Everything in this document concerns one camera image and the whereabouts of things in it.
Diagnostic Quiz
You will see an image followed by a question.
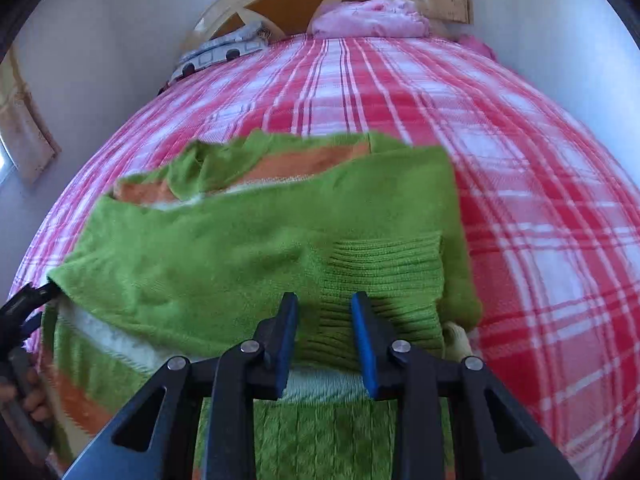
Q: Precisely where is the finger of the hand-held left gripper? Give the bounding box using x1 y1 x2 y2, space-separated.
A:
0 282 60 321

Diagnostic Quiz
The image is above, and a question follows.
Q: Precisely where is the pink pillow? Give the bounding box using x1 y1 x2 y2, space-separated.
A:
307 0 437 40

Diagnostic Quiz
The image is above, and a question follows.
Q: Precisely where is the grey patterned pillow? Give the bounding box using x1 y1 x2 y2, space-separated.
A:
167 21 273 85

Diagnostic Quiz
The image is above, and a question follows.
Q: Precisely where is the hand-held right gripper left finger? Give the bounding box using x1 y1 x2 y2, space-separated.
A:
62 291 301 480

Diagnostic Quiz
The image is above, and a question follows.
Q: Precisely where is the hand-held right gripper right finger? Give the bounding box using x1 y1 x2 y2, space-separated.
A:
350 291 582 480

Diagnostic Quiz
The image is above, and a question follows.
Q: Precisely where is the red plaid bedspread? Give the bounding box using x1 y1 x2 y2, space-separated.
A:
10 35 640 480

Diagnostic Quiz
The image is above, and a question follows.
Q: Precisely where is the person's left hand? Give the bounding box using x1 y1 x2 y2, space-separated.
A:
0 367 52 423

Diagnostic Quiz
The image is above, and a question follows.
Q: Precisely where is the green striped knit sweater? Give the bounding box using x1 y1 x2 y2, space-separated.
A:
42 130 483 480

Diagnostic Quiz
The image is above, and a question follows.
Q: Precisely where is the wide sliding side window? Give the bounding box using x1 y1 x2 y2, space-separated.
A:
0 137 17 188

